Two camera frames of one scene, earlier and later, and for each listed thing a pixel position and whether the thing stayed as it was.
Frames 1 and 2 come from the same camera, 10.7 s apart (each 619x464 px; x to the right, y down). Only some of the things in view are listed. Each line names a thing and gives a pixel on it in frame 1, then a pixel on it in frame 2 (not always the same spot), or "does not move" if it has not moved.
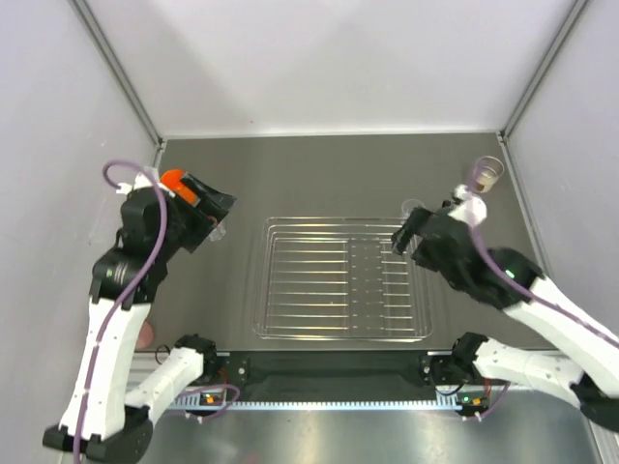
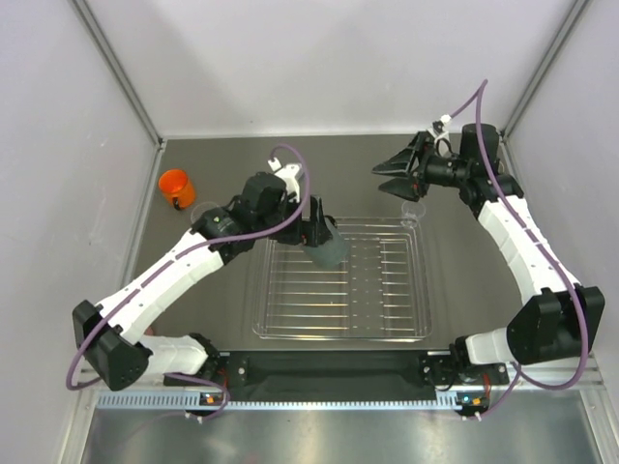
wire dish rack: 338,279 does not move
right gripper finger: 400,240 to 401,187
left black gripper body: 185,218 to 286,210
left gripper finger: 201,231 to 308,240
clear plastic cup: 408,205 does not move
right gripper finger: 419,219 to 400,161
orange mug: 171,179 does not move
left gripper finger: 212,201 to 320,230
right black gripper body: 424,260 to 438,170
